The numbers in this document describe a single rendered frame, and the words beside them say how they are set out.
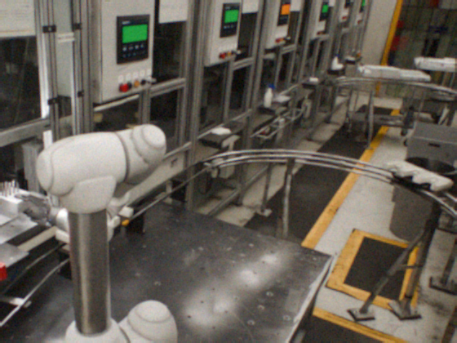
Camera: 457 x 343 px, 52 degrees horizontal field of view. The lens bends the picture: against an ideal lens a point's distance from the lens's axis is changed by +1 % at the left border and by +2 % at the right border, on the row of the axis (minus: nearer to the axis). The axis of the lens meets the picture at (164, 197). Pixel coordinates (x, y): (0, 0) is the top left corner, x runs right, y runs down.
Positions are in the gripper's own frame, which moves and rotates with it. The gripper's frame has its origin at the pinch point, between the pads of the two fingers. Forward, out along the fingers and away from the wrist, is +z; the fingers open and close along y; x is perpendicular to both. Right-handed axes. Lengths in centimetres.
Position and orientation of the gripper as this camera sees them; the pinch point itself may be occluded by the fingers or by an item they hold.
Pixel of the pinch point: (23, 202)
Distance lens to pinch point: 189.3
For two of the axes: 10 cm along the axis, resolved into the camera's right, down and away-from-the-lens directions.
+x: -5.1, 3.5, -7.9
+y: 0.6, -9.0, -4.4
